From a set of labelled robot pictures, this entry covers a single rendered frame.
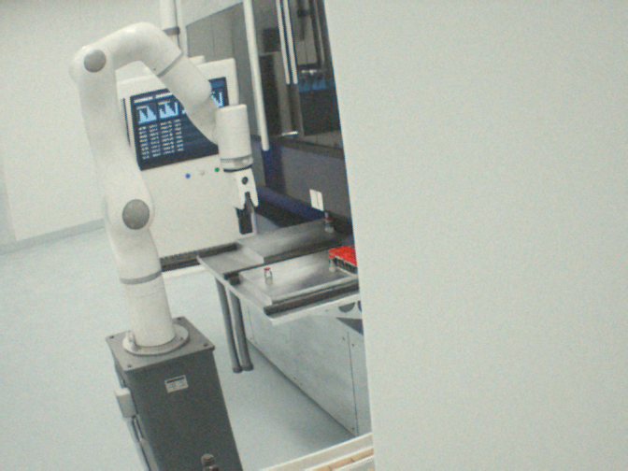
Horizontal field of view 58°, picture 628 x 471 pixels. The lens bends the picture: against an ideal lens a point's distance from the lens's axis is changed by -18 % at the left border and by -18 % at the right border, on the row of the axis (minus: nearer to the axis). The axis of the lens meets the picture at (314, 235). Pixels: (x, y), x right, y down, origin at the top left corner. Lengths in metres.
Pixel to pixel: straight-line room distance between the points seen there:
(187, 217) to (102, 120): 1.16
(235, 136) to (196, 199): 0.99
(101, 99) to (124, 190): 0.23
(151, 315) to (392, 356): 1.48
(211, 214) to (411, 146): 2.50
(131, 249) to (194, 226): 1.03
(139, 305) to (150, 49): 0.64
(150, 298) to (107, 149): 0.39
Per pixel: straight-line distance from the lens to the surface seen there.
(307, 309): 1.75
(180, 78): 1.60
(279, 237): 2.38
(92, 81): 1.50
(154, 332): 1.67
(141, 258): 1.61
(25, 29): 7.10
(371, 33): 0.16
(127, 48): 1.59
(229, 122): 1.65
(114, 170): 1.55
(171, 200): 2.61
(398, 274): 0.17
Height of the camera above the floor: 1.54
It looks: 16 degrees down
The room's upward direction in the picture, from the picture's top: 7 degrees counter-clockwise
